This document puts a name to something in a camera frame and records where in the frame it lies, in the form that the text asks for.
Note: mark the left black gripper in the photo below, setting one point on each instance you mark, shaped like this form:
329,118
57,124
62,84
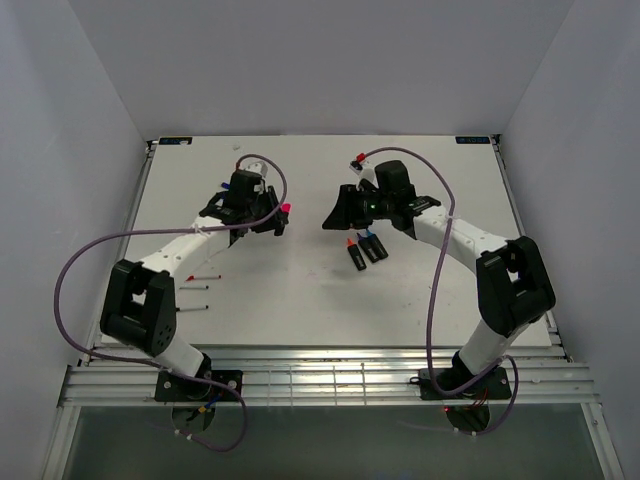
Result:
277,220

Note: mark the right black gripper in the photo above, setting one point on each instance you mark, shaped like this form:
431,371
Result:
346,209

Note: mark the purple cap highlighter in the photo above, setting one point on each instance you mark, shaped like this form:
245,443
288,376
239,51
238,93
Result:
367,247

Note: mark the blue cap highlighter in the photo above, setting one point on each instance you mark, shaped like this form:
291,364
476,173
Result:
377,245

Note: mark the orange cap highlighter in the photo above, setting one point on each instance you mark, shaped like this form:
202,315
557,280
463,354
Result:
355,255

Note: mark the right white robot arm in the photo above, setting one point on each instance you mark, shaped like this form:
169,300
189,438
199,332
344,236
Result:
512,284

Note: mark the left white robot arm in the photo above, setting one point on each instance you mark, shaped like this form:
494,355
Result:
140,308

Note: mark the red cap thin pen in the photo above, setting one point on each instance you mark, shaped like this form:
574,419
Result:
198,277

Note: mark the black thin pen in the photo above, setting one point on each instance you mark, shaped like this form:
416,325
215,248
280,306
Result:
192,309

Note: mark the left blue corner label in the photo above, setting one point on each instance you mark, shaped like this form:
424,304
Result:
175,141

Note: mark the blue corner label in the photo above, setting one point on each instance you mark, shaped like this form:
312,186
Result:
472,140
175,141

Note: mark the right blue corner label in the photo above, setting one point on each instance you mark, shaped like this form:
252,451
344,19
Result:
472,140

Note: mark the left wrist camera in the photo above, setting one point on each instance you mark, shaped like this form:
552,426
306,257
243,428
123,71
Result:
246,185

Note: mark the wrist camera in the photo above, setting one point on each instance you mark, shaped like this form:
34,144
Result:
390,179
246,185

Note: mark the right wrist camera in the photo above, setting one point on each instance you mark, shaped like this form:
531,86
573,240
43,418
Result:
390,179

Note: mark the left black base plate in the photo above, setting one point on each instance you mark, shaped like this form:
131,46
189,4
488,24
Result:
171,388

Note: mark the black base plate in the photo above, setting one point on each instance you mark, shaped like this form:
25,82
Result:
492,386
171,388

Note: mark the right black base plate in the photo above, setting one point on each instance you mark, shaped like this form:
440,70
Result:
492,386

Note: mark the aluminium frame rail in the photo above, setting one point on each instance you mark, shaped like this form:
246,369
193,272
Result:
329,377

